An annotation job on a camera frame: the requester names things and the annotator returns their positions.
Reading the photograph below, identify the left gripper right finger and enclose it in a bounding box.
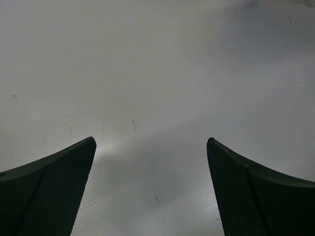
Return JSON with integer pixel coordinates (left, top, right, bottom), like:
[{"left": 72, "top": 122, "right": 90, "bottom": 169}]
[{"left": 207, "top": 138, "right": 315, "bottom": 236}]

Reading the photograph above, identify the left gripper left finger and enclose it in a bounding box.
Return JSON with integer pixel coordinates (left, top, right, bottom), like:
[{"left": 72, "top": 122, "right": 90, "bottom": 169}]
[{"left": 0, "top": 137, "right": 96, "bottom": 236}]

